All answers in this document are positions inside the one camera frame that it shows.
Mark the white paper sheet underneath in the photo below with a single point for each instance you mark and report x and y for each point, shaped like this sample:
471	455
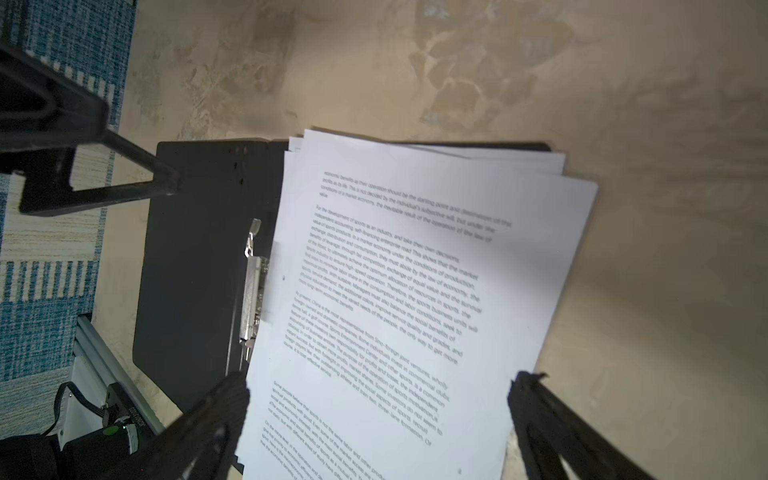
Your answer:
528	157

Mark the white text paper sheet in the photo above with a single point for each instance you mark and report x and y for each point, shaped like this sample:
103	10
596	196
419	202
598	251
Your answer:
406	290

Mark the metal folder clip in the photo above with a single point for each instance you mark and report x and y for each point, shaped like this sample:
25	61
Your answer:
256	269

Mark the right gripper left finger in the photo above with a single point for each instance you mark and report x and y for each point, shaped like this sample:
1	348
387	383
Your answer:
200	444

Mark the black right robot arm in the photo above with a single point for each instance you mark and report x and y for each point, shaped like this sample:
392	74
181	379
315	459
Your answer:
41	456

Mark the aluminium front rail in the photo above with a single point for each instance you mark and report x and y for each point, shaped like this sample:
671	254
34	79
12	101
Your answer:
99	368

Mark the red folder black inside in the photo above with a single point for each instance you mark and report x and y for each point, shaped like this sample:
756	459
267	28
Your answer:
191	291

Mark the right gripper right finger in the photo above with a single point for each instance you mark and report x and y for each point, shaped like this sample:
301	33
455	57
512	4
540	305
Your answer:
553	439

